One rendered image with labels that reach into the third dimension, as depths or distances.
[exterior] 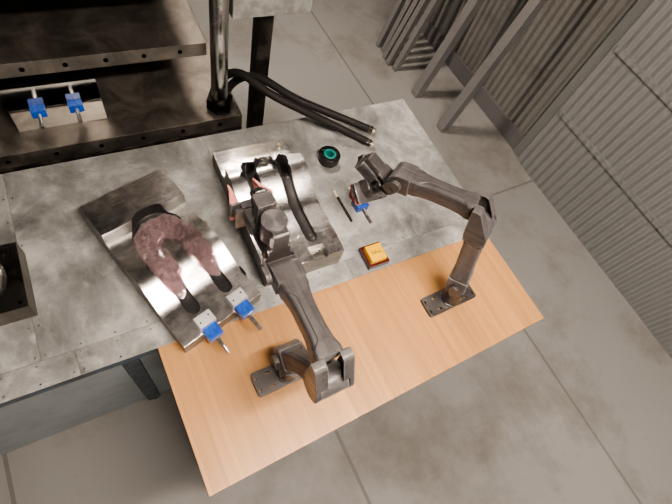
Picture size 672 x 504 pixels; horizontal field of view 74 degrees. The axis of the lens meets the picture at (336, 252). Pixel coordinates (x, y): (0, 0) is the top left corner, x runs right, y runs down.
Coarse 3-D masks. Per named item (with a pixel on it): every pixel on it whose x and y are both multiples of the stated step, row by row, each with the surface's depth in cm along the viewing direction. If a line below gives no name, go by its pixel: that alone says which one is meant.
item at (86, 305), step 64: (256, 128) 169; (320, 128) 176; (384, 128) 184; (0, 192) 135; (64, 192) 139; (192, 192) 149; (320, 192) 161; (64, 256) 130; (64, 320) 121; (128, 320) 125; (0, 384) 111
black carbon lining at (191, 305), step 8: (144, 208) 130; (152, 208) 132; (160, 208) 133; (136, 216) 130; (144, 216) 133; (152, 216) 134; (136, 224) 132; (216, 280) 131; (224, 280) 132; (224, 288) 130; (184, 296) 126; (192, 296) 127; (184, 304) 126; (192, 304) 126; (192, 312) 125
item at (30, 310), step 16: (0, 256) 119; (16, 256) 120; (0, 272) 119; (16, 272) 118; (0, 288) 117; (16, 288) 116; (32, 288) 123; (0, 304) 113; (16, 304) 114; (32, 304) 118; (0, 320) 115; (16, 320) 118
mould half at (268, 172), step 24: (264, 144) 158; (216, 168) 153; (240, 168) 142; (264, 168) 144; (240, 192) 139; (312, 192) 149; (288, 216) 143; (312, 216) 145; (336, 240) 142; (312, 264) 140
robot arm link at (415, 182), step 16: (400, 176) 119; (416, 176) 119; (432, 176) 119; (400, 192) 122; (416, 192) 120; (432, 192) 117; (448, 192) 116; (464, 192) 116; (448, 208) 118; (464, 208) 115; (480, 208) 112; (480, 224) 113; (464, 240) 120; (480, 240) 117
